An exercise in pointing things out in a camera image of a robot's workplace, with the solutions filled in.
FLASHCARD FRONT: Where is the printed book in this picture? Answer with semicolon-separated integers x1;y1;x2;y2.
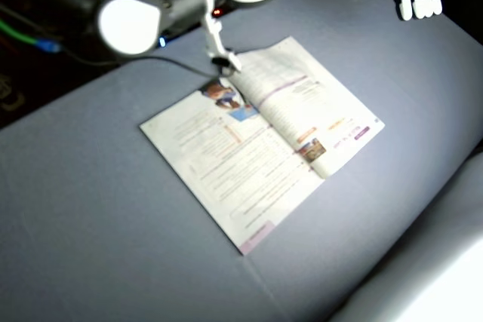
139;36;386;256

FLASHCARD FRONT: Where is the grey table cloth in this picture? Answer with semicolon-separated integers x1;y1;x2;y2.
0;0;483;322

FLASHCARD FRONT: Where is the thin black cable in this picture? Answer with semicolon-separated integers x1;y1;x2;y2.
56;48;220;78

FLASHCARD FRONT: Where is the green cable with blue plug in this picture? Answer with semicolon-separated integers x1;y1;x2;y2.
0;18;63;54

